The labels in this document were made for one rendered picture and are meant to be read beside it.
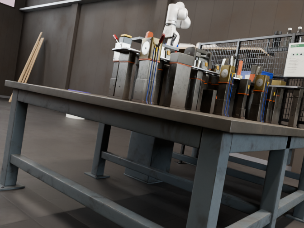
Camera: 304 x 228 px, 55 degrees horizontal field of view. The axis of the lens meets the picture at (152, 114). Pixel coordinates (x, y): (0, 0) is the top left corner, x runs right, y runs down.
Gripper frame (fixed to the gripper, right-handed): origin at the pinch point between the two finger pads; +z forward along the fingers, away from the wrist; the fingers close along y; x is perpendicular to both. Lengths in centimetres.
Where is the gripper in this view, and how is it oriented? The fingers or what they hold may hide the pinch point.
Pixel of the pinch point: (167, 45)
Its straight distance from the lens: 239.3
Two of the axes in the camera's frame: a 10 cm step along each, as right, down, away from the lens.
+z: -1.6, 9.9, 0.4
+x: 7.2, 0.9, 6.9
